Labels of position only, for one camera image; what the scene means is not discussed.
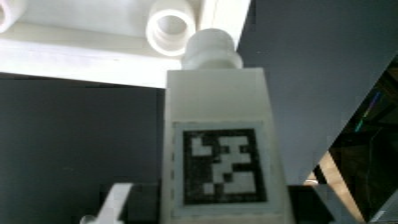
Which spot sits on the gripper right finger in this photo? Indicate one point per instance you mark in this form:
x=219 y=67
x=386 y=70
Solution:
x=319 y=208

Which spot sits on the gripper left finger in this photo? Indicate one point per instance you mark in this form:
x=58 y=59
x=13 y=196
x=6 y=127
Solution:
x=129 y=206

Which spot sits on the white table leg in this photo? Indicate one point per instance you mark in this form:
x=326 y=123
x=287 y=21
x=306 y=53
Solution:
x=223 y=179

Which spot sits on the white square tabletop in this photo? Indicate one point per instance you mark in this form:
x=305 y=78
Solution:
x=107 y=40

